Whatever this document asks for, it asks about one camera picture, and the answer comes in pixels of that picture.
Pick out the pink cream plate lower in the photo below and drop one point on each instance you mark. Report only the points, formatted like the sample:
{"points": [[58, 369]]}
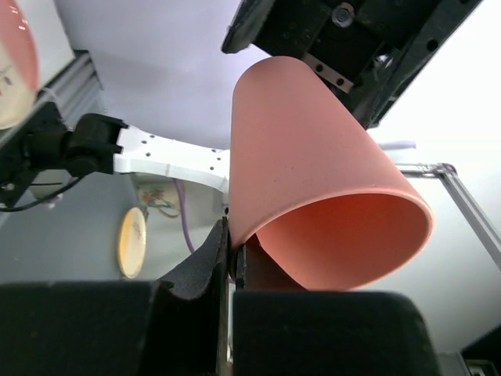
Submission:
{"points": [[19, 66]]}

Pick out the salmon pink cup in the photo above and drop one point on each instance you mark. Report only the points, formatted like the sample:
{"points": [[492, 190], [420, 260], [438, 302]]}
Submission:
{"points": [[324, 201]]}

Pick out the aluminium frame rail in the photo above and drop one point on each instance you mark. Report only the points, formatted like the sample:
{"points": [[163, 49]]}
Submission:
{"points": [[76, 90]]}

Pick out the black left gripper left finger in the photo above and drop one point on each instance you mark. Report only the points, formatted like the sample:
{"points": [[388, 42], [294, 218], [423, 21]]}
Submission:
{"points": [[175, 325]]}

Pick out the round yellow disc on floor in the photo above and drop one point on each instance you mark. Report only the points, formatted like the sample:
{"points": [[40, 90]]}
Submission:
{"points": [[131, 243]]}

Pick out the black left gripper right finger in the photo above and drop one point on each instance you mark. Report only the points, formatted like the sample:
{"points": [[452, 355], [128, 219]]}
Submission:
{"points": [[279, 328]]}

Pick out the aluminium frame leg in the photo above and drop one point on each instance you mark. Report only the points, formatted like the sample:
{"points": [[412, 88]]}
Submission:
{"points": [[464, 200]]}

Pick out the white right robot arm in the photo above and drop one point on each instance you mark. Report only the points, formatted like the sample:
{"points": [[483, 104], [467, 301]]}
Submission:
{"points": [[99, 143]]}

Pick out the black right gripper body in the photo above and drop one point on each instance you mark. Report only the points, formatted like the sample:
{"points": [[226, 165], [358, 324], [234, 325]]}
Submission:
{"points": [[367, 52]]}

